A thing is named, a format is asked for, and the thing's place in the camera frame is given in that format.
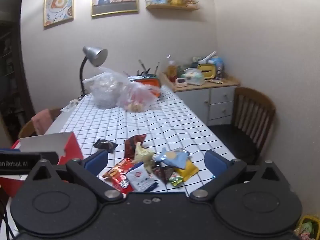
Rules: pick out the clear plastic bag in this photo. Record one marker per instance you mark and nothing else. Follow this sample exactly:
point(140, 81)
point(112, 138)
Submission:
point(105, 90)

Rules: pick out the wooden wall shelf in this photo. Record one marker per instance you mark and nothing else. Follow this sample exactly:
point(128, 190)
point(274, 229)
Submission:
point(172, 7)

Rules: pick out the small white timer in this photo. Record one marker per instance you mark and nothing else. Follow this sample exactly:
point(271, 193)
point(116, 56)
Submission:
point(181, 82)

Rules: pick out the bottle with yellow liquid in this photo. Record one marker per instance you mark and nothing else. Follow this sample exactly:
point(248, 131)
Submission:
point(172, 70)

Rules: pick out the red cardboard box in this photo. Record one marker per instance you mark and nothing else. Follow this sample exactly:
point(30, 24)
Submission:
point(72, 147)

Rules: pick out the plastic bag with red contents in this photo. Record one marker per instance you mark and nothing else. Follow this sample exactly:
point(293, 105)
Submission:
point(135, 97)

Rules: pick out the black snack packet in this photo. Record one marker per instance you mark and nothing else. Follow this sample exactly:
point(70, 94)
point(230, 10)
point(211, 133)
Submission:
point(105, 145)

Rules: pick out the wooden chair with towel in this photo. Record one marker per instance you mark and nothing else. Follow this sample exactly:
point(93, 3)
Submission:
point(25, 130)

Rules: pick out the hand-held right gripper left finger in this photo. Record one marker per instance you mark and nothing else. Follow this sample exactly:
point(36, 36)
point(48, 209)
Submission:
point(97, 160)

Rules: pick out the dark wooden chair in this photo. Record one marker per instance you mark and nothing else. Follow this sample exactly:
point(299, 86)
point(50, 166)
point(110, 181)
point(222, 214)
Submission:
point(252, 110)

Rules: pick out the white blue-edged snack packet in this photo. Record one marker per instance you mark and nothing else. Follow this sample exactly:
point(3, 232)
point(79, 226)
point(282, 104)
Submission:
point(140, 178)

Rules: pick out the calligraphy brush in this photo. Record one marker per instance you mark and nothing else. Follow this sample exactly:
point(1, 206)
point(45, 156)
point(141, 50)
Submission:
point(143, 66)
point(157, 68)

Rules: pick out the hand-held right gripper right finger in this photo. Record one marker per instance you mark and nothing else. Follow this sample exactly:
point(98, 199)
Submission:
point(215, 162)

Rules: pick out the light blue cookie packet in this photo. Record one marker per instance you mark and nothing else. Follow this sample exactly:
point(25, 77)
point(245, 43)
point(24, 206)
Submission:
point(172, 156)

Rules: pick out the small paper packets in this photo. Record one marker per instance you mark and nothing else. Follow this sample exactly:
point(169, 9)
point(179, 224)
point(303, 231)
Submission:
point(70, 105)

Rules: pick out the yellow box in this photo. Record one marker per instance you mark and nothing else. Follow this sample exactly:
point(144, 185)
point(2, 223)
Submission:
point(207, 71)

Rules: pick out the large red snack packet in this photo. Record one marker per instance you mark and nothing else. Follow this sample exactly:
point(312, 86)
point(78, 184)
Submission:
point(120, 177)

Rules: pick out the orange storage container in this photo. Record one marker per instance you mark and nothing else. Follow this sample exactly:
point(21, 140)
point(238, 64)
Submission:
point(155, 85)

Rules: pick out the yellow snack packet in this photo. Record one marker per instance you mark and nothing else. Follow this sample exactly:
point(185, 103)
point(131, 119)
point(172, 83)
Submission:
point(190, 171)

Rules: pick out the cream snack packet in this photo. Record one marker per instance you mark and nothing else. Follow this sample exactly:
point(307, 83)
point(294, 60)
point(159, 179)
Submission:
point(143, 155)

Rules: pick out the silver desk lamp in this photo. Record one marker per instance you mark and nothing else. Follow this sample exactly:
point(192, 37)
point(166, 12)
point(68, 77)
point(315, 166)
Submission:
point(93, 53)

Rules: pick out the dark red foil snack packet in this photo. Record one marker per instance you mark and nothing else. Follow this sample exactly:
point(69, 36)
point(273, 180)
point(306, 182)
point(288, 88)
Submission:
point(130, 147)

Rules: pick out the tissue packet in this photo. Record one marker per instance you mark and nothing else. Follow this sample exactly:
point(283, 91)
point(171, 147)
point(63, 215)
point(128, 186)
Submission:
point(193, 77)

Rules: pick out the food wall poster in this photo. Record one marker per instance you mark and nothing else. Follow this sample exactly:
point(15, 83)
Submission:
point(58, 3)

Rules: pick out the white cabinet with wooden top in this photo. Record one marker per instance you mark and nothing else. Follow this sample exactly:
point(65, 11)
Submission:
point(220, 100)

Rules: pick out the yellow basket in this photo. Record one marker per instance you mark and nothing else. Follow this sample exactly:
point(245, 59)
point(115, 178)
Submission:
point(308, 226)

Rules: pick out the pink towel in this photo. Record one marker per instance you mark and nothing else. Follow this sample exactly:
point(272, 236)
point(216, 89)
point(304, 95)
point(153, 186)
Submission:
point(41, 122)

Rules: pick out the dark wooden bookcase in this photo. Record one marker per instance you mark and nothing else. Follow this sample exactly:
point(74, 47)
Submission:
point(10, 80)

